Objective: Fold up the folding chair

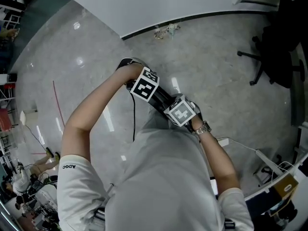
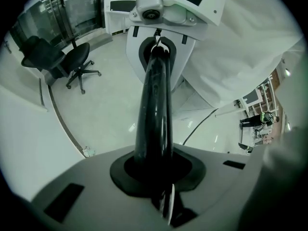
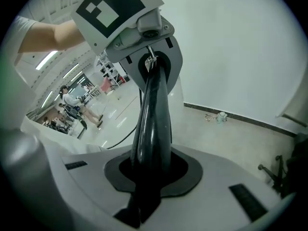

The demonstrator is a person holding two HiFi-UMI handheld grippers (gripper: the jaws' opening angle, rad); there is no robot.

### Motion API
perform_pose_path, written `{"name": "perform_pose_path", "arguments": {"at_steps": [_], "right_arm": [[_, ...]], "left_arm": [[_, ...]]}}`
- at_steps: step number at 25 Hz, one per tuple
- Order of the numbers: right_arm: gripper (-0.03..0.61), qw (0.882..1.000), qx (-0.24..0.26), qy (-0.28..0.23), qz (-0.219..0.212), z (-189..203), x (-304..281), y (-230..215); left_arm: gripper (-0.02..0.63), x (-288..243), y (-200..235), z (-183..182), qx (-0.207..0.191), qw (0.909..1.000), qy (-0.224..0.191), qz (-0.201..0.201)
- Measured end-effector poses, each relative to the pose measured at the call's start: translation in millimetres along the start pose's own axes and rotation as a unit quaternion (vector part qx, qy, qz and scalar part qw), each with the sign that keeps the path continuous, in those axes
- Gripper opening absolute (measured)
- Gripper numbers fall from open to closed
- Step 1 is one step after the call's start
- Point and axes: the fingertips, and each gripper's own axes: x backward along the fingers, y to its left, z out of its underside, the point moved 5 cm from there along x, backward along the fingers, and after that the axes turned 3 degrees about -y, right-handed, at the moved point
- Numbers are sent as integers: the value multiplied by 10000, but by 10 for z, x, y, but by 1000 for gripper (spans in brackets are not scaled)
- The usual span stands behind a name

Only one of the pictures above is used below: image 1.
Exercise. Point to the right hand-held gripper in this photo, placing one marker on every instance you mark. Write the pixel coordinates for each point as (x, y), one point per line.
(180, 113)

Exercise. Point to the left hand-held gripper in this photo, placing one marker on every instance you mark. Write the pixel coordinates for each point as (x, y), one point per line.
(144, 88)

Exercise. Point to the person's left forearm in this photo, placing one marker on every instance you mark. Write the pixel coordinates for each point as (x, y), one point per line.
(96, 100)

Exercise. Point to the person's right forearm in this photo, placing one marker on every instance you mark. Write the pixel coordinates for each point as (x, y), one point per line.
(216, 153)

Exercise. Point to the black office chair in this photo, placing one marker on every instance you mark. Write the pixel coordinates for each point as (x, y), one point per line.
(281, 44)

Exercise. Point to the person's grey trousers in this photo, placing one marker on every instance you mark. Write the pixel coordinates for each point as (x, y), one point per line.
(158, 121)

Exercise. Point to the silver wristwatch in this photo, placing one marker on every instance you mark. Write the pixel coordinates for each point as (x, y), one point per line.
(203, 128)

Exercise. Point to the white power strip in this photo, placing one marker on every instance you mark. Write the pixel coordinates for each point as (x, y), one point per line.
(222, 141)

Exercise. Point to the pale green door stopper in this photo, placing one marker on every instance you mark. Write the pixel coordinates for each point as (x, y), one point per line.
(173, 29)

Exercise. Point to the person's white t-shirt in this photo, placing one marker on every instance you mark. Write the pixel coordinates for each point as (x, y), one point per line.
(158, 182)

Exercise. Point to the black device with blue screen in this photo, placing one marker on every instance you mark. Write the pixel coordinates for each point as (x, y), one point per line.
(213, 186)

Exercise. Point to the white curved desk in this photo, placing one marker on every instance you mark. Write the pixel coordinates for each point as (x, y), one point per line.
(258, 192)

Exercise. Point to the beige trash bin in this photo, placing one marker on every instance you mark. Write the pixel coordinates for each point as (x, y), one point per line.
(30, 117)

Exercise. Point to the black desk divider panel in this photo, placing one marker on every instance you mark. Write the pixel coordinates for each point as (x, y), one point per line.
(297, 85)

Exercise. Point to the brown cardboard box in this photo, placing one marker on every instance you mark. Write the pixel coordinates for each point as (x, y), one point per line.
(285, 189)

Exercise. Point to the black waste bin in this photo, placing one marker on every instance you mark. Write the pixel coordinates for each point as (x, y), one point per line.
(12, 77)

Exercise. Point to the red fire extinguisher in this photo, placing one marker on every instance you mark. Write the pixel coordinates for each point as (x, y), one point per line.
(9, 86)

